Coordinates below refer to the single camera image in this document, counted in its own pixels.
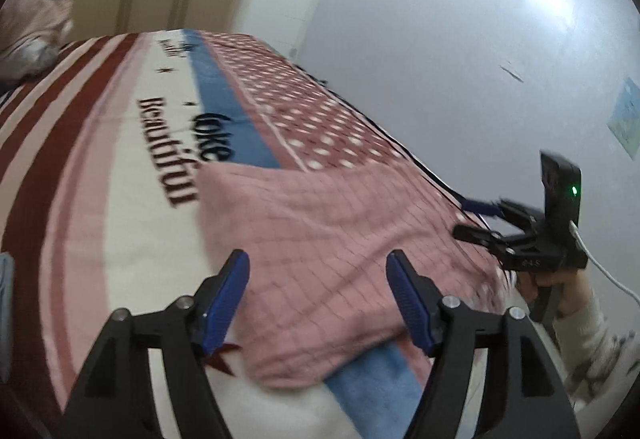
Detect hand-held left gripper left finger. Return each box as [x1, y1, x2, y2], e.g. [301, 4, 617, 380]
[60, 249, 251, 439]

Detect striped printed blanket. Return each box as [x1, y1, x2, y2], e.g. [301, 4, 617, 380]
[0, 29, 501, 439]

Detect person's right hand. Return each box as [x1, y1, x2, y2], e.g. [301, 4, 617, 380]
[551, 268, 594, 317]

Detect person's right forearm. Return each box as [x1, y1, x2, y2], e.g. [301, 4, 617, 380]
[552, 291, 640, 415]

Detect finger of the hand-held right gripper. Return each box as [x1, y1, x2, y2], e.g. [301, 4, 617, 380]
[452, 225, 536, 254]
[459, 198, 541, 232]

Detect pink plaid pants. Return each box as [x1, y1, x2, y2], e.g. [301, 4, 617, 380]
[195, 162, 511, 390]

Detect white cable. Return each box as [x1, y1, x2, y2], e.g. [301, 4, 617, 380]
[570, 219, 640, 307]

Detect blue wall sticker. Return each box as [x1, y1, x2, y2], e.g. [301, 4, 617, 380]
[606, 76, 640, 155]

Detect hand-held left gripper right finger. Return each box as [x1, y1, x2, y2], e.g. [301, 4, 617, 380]
[386, 249, 583, 439]

